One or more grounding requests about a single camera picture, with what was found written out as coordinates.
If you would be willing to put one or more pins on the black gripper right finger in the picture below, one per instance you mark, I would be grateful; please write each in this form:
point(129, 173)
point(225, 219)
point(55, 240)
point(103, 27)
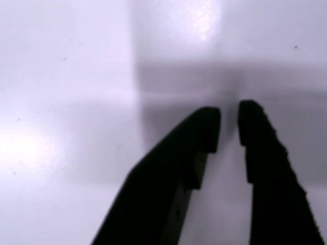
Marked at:
point(270, 194)

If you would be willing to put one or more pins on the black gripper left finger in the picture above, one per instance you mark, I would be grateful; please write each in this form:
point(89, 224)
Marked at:
point(168, 178)

